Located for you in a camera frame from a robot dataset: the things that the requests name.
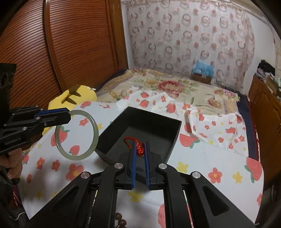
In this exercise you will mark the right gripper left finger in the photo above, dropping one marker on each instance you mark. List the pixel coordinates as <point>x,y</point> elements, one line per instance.
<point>90,199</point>

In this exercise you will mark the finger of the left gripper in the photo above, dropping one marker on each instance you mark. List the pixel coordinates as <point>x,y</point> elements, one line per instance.
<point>51,120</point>
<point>53,111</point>

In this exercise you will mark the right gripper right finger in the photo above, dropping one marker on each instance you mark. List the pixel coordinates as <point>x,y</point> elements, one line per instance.
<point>190,200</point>

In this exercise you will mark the green jade bangle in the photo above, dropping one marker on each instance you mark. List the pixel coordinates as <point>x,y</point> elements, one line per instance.
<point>83,132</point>

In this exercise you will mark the black jewelry box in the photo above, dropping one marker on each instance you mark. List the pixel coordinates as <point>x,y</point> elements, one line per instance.
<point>159,131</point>

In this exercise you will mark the person's left hand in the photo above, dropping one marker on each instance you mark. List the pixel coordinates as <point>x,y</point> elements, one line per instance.
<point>13,163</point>

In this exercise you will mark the yellow plush toy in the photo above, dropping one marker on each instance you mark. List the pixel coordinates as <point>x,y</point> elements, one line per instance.
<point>78,94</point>

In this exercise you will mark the strawberry print white sheet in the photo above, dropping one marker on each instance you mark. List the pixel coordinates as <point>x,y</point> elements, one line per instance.
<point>144,161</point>

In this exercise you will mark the brown louvered wardrobe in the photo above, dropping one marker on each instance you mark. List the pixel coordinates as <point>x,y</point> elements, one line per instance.
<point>59,44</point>

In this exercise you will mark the wooden sideboard cabinet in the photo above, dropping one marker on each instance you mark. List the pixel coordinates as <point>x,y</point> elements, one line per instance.
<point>265,110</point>

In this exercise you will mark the circle pattern lace curtain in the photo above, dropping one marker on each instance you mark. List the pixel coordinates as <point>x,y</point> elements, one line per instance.
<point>173,36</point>

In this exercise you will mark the blue bag on box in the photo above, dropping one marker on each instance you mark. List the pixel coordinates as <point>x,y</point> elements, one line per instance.
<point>202,72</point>

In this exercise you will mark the folded clothes pile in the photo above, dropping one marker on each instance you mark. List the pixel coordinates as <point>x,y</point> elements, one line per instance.
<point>266,73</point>

